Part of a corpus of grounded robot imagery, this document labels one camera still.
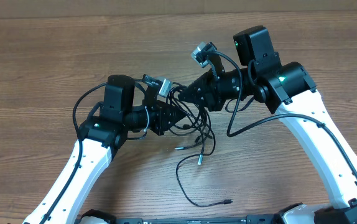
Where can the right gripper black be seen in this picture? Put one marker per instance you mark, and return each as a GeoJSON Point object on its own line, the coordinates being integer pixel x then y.
{"type": "Point", "coordinates": [204, 85]}

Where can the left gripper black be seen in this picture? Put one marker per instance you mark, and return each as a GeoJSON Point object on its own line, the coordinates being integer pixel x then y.
{"type": "Point", "coordinates": [163, 121]}

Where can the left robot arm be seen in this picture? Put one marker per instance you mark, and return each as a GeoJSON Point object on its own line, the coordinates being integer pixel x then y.
{"type": "Point", "coordinates": [126, 107]}

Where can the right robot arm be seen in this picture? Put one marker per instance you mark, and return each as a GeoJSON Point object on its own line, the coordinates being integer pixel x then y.
{"type": "Point", "coordinates": [291, 96]}

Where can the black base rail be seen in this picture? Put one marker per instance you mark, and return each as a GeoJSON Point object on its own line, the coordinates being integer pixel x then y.
{"type": "Point", "coordinates": [197, 220]}

